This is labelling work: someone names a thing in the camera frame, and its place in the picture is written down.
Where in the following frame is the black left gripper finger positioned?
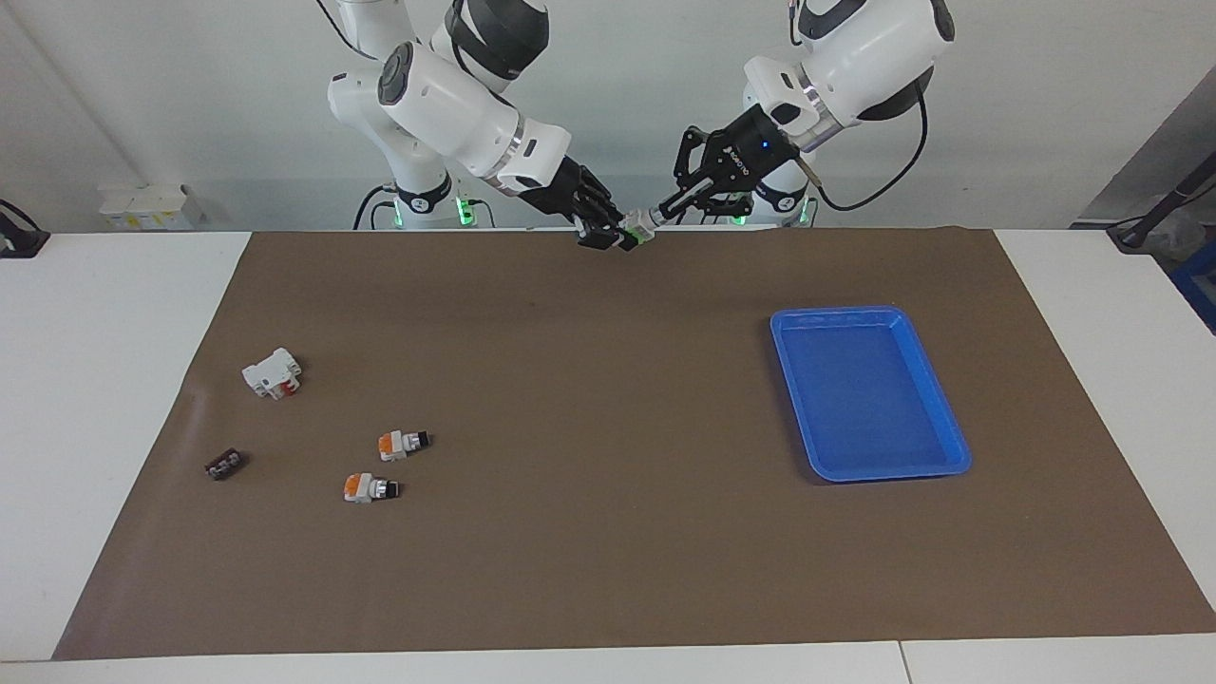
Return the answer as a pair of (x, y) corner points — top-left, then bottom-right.
(655, 189), (757, 225)
(672, 127), (714, 197)

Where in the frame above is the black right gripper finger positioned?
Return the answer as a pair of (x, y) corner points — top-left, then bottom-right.
(574, 222), (640, 254)
(586, 180), (629, 235)

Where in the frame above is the blue plastic tray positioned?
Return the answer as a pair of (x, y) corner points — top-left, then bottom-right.
(769, 305), (973, 484)

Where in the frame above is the brown table mat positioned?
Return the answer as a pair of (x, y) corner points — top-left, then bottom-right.
(52, 226), (1216, 661)

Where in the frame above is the white red circuit breaker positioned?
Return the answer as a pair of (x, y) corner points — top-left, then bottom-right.
(241, 348), (303, 401)

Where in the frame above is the black tripod leg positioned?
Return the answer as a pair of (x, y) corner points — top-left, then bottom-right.
(1107, 152), (1216, 253)

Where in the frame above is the white cardboard box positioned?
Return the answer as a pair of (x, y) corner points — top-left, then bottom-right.
(98, 183), (205, 232)

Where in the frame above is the blue crate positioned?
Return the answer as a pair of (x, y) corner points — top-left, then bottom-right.
(1170, 249), (1216, 335)

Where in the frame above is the black clamp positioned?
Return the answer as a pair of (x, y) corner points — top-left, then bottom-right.
(0, 198), (50, 259)

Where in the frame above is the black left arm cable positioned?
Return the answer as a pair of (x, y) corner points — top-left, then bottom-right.
(798, 84), (929, 213)

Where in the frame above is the black base cable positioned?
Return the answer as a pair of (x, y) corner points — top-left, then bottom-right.
(353, 183), (396, 231)

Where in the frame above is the orange rotary switch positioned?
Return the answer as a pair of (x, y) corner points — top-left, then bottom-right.
(377, 429), (433, 463)
(343, 472), (403, 504)

